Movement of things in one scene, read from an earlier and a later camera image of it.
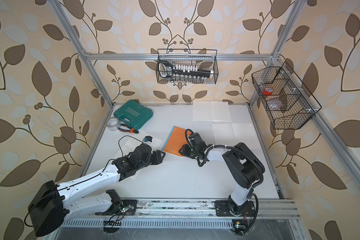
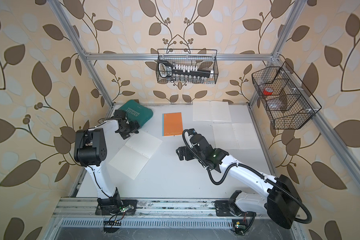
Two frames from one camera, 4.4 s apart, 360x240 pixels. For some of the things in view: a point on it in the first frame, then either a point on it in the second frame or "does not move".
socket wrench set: x=183 y=74 does not move
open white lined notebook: x=211 y=111 does not move
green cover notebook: x=228 y=134 does not move
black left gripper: x=157 y=157 → x=133 y=129
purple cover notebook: x=130 y=146 does not move
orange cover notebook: x=176 y=139 → x=172 y=124
